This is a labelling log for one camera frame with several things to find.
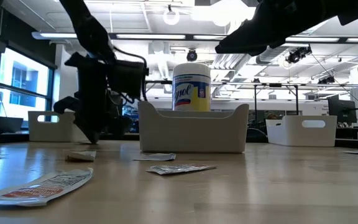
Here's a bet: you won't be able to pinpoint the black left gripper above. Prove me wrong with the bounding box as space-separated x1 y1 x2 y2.
53 52 110 145

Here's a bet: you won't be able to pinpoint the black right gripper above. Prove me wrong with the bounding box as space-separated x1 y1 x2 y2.
215 0 358 57

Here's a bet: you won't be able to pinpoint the white packet orange label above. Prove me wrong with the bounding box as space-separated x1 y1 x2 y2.
0 167 94 208

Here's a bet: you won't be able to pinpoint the light grey plastic bin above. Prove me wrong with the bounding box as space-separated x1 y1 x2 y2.
137 100 250 154
27 111 78 143

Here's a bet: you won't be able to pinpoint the black ceiling spotlight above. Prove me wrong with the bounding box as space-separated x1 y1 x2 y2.
285 45 313 65
186 49 198 63
318 75 336 85

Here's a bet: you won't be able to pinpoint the yellow white Lysol wipes canister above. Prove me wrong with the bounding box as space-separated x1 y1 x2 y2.
172 62 212 112

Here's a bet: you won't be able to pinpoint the dark grey bowl-shaped object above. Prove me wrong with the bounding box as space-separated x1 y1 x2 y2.
0 116 24 134

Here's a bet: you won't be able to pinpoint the large dark framed window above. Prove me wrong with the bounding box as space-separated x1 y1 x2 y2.
0 46 55 128

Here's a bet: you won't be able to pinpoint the white plastic bin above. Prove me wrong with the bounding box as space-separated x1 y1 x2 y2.
265 115 338 148

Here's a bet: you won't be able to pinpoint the long ceiling light bar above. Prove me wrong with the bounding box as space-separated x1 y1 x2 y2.
31 30 358 44

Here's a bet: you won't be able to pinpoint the black computer monitor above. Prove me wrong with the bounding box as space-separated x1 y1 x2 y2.
327 98 358 125

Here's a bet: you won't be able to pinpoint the silver ventilation duct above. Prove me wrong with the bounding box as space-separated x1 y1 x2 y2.
255 46 288 65

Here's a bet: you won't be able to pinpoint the black metal gantry frame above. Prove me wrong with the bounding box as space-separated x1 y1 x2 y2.
144 79 358 125

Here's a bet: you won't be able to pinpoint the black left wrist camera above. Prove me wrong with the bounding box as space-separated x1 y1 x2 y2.
108 60 150 101

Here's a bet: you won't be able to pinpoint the white ring ceiling lamp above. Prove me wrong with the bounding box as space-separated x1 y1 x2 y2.
162 4 181 26

